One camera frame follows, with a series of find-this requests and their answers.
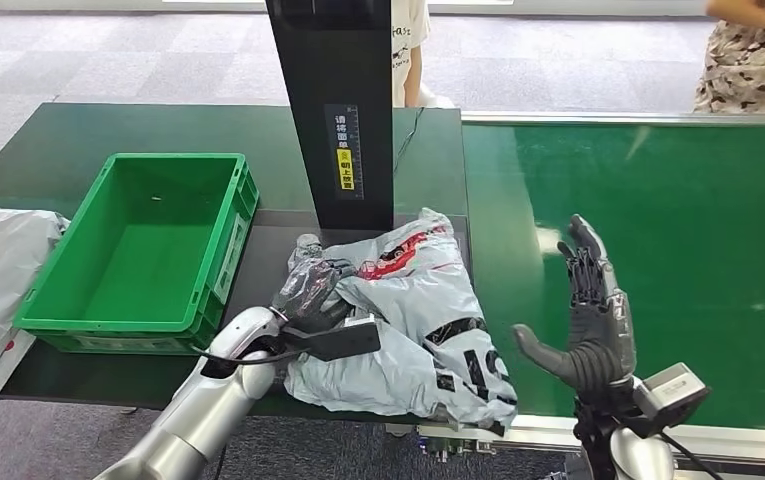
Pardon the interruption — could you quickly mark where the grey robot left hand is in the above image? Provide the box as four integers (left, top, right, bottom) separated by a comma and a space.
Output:
271, 257, 358, 334

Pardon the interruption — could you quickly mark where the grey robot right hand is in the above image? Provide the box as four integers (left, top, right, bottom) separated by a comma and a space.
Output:
512, 213, 639, 403

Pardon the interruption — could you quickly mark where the grey red-printed courier package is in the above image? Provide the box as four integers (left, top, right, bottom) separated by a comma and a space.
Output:
283, 207, 520, 439

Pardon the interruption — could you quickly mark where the black weighing scanner device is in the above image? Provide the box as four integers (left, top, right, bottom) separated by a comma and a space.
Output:
221, 0, 481, 425

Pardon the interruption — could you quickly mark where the grey-white courier package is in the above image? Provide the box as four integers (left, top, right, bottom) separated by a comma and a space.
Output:
0, 203, 71, 349

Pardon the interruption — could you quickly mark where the green conveyor belt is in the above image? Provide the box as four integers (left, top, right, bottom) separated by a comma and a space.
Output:
417, 109, 765, 480

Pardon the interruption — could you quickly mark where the green plastic crate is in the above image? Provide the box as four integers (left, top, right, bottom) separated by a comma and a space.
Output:
12, 152, 261, 358

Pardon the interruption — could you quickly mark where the person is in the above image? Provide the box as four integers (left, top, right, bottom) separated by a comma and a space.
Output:
692, 0, 765, 116
391, 0, 457, 110

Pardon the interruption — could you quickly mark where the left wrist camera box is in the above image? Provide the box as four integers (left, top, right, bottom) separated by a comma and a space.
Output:
281, 313, 383, 363

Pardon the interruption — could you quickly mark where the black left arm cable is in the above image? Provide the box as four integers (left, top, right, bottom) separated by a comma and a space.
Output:
189, 343, 312, 367

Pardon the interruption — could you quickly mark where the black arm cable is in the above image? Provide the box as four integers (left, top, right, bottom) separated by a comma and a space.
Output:
189, 343, 312, 367
658, 430, 726, 480

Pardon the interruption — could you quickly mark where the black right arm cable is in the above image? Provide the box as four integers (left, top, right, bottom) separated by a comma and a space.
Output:
658, 430, 726, 480

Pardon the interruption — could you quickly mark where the thin black table cable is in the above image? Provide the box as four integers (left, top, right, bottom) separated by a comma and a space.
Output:
391, 106, 426, 179

